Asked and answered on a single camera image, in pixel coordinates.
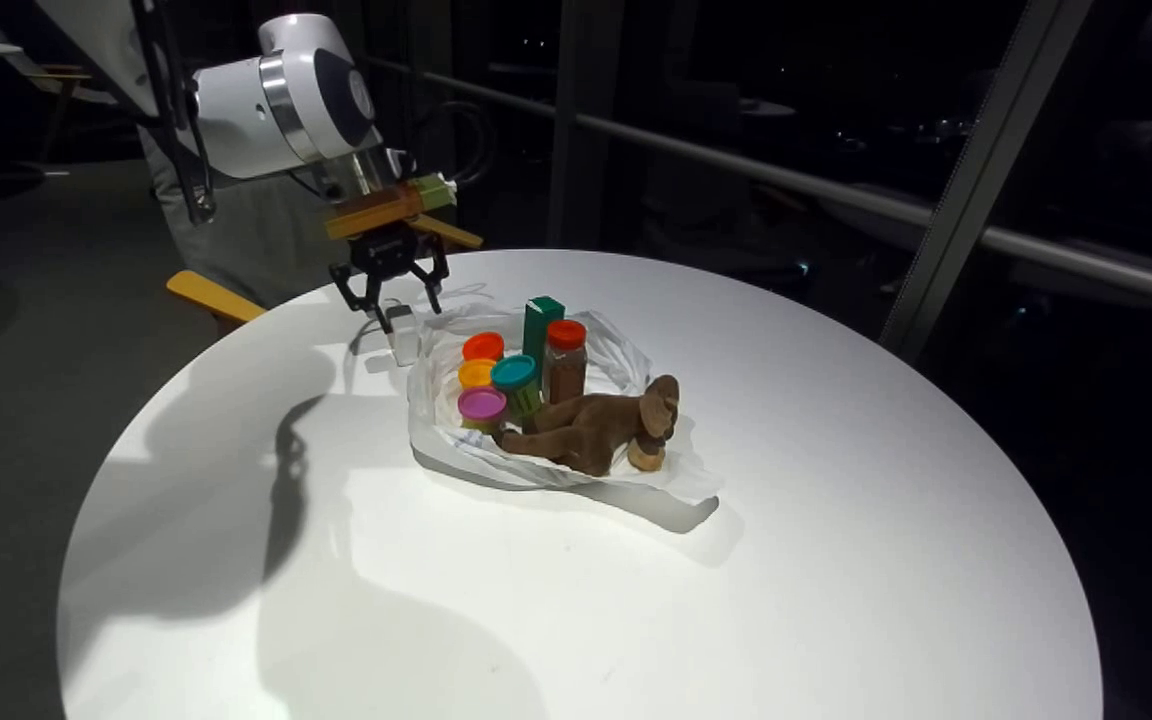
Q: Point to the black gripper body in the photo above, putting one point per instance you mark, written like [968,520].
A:
[392,255]

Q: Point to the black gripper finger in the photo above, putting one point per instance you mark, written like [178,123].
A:
[434,281]
[363,303]

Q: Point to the white plastic bag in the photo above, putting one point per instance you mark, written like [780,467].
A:
[675,499]

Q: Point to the yellow lid dough cup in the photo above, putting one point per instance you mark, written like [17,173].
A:
[476,375]

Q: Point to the green rectangular box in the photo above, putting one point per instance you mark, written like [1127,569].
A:
[538,319]

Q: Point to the teal lid dough cup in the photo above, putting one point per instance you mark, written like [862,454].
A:
[517,377]

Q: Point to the purple lid dough cup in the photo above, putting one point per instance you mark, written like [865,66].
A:
[481,407]

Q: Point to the brown jar red lid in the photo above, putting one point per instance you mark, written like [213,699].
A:
[567,361]

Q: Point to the brown plush toy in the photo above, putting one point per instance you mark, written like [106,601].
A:
[589,431]

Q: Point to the orange lid dough cup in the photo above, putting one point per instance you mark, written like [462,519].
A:
[481,345]

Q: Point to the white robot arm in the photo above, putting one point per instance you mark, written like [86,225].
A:
[270,167]

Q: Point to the grey armchair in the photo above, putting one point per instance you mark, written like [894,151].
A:
[263,247]

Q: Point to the metal window railing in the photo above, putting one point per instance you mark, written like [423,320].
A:
[1051,255]

